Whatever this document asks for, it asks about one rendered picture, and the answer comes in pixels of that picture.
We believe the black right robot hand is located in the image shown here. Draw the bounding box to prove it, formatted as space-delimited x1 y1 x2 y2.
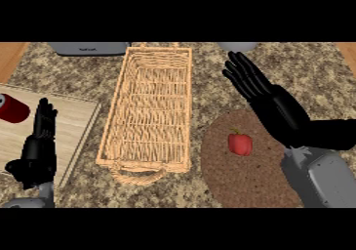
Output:
220 51 356 151

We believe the grey appliance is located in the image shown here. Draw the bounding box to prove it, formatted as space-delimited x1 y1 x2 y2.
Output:
44 42 132 58

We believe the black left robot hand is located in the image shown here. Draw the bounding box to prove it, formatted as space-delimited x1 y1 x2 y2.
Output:
3 97 59 190

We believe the red can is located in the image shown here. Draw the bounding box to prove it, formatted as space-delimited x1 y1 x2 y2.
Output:
0 93 31 124

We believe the brown round placemat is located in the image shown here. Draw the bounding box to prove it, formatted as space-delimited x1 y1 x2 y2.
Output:
199 108 306 209

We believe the wicker basket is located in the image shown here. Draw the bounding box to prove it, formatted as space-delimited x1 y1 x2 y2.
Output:
93 42 195 187

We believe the pale wooden cutting board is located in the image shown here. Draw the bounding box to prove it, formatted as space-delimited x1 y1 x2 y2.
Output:
0 81 102 189

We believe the pale grey round object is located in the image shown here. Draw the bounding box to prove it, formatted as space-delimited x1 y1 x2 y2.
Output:
214 42 260 53

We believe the red bell pepper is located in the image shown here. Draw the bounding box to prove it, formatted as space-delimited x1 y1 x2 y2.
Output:
226 127 254 157

